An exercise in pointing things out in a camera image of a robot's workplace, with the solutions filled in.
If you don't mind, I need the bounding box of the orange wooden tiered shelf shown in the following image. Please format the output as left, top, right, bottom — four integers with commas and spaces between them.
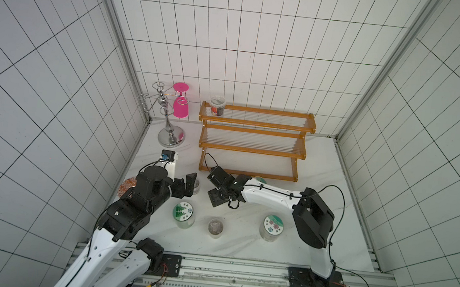
198, 101, 317, 182

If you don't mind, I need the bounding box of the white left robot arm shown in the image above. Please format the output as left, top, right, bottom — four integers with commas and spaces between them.
53, 166, 197, 287

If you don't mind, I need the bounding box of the small clear seed cup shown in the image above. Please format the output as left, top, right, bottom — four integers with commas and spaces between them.
207, 218, 224, 239

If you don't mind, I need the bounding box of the silver glass holder stand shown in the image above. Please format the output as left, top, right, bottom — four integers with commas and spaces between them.
138, 80, 186, 148

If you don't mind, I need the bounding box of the jar with flower lid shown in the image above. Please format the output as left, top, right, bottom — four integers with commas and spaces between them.
253, 177, 267, 185

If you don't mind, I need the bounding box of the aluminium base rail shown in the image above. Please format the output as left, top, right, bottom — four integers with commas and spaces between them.
64, 239, 406, 287

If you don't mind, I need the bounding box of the clear cup with dark seeds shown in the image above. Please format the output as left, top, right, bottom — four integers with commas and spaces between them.
210, 96, 227, 117

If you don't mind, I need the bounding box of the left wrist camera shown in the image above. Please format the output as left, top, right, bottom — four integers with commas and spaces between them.
160, 149, 178, 179

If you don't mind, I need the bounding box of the pink plastic wine glass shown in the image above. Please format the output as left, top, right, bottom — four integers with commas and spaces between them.
173, 82, 189, 119

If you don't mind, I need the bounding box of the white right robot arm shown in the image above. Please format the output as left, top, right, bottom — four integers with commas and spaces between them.
208, 166, 336, 281

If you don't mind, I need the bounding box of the jar with pink floral lid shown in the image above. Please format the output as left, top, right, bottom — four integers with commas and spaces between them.
259, 214, 284, 242

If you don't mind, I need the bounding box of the jar with green tree lid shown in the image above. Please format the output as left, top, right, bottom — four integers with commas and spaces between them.
172, 201, 196, 229

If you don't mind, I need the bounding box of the clear cup with purple label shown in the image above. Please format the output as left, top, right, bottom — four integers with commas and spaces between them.
193, 179, 200, 195

